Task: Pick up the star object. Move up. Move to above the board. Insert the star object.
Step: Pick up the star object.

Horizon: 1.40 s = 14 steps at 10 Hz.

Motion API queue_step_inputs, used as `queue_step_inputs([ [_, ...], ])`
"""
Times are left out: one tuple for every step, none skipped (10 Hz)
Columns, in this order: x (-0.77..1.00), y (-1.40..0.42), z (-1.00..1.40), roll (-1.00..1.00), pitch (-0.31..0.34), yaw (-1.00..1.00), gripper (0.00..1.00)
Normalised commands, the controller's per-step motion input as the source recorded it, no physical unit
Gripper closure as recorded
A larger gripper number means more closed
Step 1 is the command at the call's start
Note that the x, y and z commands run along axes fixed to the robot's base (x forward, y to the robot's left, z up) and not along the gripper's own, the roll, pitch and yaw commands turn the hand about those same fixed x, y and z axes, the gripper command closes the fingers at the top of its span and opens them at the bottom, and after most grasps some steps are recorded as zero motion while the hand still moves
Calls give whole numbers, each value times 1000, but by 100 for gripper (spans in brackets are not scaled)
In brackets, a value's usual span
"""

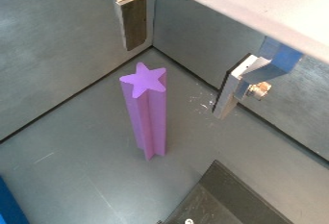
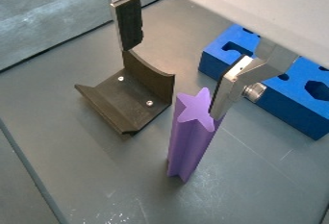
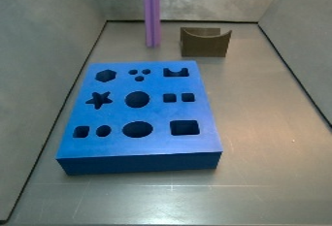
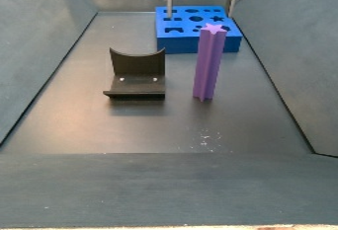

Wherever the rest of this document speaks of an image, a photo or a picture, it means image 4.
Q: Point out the blue shape sorter board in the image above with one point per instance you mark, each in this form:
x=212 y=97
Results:
x=178 y=31

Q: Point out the purple star-shaped prism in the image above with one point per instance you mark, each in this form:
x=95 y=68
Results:
x=210 y=50

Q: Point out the black curved holder stand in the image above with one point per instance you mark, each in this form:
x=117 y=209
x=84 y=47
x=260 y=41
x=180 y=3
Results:
x=139 y=75

